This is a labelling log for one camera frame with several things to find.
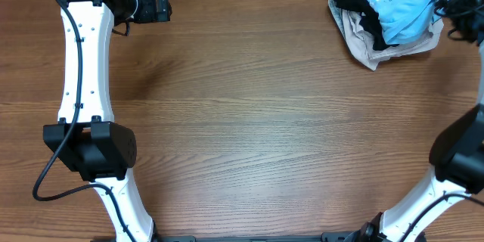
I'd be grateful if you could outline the beige folded garment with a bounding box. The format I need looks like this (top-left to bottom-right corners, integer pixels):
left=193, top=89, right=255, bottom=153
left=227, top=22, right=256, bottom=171
left=336, top=8, right=444, bottom=71

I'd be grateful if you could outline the black crumpled garment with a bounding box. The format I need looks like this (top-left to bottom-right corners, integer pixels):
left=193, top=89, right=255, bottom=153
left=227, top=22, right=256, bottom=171
left=334, top=0, right=397, bottom=51

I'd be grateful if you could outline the grey blue folded garment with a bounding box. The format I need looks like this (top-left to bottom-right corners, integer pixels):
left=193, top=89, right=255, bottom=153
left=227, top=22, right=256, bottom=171
left=328, top=0, right=346, bottom=39

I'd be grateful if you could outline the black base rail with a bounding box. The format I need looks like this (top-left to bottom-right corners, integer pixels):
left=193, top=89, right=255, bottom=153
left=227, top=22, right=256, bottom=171
left=157, top=231, right=353, bottom=242

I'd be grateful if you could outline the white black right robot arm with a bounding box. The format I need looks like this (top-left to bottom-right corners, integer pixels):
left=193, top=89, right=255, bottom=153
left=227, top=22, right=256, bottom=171
left=346, top=0, right=483, bottom=242

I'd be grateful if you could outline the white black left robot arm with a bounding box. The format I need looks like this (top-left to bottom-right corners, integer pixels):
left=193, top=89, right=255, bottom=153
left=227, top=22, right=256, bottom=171
left=43, top=0, right=172, bottom=242

